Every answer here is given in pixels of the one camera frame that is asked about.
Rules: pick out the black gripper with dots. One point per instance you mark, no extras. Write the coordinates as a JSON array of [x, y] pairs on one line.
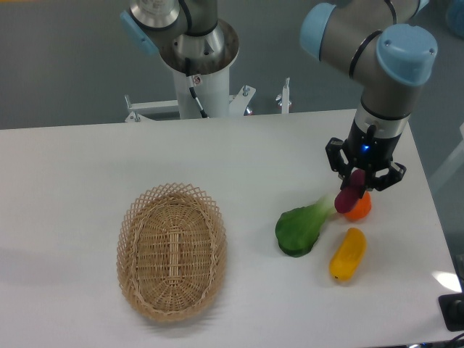
[[369, 146]]

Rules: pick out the purple sweet potato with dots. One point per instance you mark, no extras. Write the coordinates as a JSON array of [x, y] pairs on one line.
[[351, 193]]

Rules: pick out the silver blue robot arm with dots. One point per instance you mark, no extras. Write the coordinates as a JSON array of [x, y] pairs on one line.
[[370, 41]]

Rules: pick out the orange toy fruit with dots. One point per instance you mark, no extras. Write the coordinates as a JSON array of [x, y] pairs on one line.
[[361, 209]]

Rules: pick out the green bok choy toy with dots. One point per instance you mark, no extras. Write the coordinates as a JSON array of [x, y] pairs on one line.
[[298, 230]]

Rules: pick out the yellow toy pepper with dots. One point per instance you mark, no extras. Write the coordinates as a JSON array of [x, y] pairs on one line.
[[349, 255]]

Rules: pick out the black device at edge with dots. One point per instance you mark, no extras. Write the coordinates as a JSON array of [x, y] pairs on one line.
[[451, 306]]

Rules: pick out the woven wicker basket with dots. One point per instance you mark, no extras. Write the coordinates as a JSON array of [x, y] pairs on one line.
[[172, 253]]

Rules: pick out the white frame at right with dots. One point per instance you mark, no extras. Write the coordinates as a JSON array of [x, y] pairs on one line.
[[449, 166]]

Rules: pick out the white metal bracket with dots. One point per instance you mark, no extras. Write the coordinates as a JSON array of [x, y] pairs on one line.
[[283, 99]]

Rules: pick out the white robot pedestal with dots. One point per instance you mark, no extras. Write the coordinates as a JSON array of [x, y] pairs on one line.
[[197, 96]]

